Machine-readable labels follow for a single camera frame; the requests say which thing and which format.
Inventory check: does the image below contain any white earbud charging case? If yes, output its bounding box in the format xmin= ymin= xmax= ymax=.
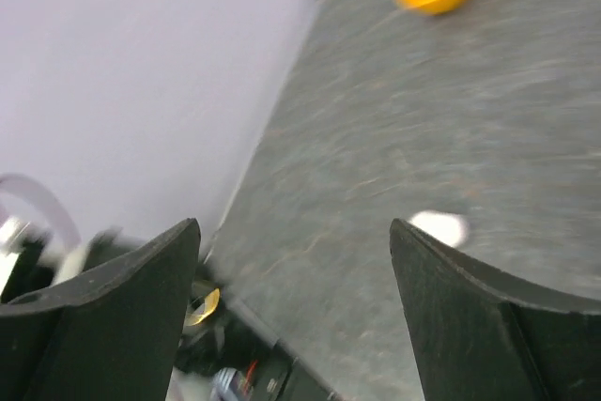
xmin=408 ymin=210 xmax=470 ymax=248

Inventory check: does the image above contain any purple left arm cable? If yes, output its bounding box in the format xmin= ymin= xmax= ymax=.
xmin=0 ymin=174 xmax=84 ymax=256

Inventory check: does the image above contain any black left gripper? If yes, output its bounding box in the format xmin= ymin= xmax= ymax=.
xmin=173 ymin=254 xmax=339 ymax=401

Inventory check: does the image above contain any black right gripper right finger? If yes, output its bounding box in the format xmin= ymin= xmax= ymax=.
xmin=390 ymin=219 xmax=600 ymax=400

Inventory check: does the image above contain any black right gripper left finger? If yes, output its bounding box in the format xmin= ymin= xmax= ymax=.
xmin=1 ymin=219 xmax=201 ymax=400

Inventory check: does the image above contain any black earbud charging case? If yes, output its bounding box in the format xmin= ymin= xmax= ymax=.
xmin=184 ymin=280 xmax=221 ymax=327

